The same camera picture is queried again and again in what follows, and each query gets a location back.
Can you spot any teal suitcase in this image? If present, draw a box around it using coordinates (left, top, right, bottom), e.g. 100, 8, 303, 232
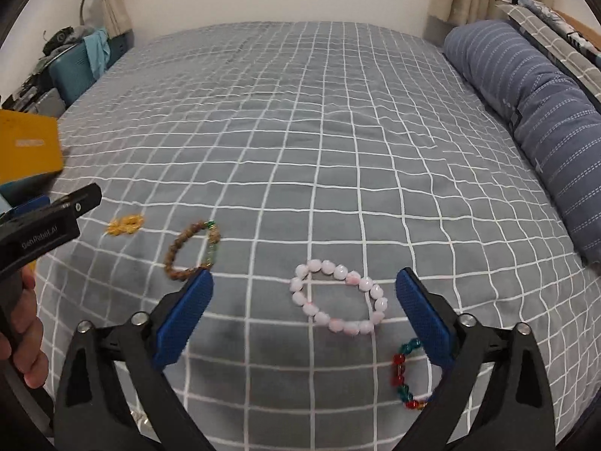
48, 33, 135, 105

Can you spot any person's left hand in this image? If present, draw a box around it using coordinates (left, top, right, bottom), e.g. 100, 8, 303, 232
0, 270, 50, 389

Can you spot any yellow and blue cardboard box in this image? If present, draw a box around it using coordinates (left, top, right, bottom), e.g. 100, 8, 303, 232
0, 109, 65, 200

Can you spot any red and green glass bracelet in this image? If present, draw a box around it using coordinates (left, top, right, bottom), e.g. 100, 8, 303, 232
392, 338, 439, 412

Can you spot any yellow bead bracelet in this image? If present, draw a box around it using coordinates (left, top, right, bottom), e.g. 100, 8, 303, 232
107, 215, 145, 236

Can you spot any black bag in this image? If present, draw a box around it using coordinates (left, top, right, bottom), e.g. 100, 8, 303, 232
42, 26, 88, 56

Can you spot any pink bead bracelet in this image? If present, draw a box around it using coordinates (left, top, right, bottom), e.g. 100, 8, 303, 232
290, 258, 390, 336

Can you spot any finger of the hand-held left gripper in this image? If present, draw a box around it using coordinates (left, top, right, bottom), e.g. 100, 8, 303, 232
0, 184, 103, 235
9, 196, 51, 219

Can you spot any brown wooden bead bracelet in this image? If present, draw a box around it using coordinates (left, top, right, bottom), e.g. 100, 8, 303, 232
164, 220, 221, 283

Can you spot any teal cloth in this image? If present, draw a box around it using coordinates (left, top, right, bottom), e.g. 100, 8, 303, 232
85, 29, 112, 80

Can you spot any grey checked pillow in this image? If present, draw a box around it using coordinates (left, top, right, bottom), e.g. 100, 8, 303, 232
495, 2, 601, 90

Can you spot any pile of dark gadgets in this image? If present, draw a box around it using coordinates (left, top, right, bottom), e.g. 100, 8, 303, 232
0, 71, 50, 110

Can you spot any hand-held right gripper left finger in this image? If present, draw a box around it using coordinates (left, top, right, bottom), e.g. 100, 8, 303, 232
53, 270, 217, 451

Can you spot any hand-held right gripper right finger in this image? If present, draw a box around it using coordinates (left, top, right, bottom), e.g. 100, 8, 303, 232
396, 267, 557, 451

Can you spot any floral patterned pillow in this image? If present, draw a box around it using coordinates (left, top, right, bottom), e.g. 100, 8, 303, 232
509, 0, 601, 69

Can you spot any blue striped bolster pillow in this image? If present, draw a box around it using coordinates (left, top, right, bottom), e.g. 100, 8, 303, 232
442, 20, 601, 266

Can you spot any grey checked bed sheet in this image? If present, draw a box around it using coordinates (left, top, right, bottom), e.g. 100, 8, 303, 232
35, 21, 593, 451

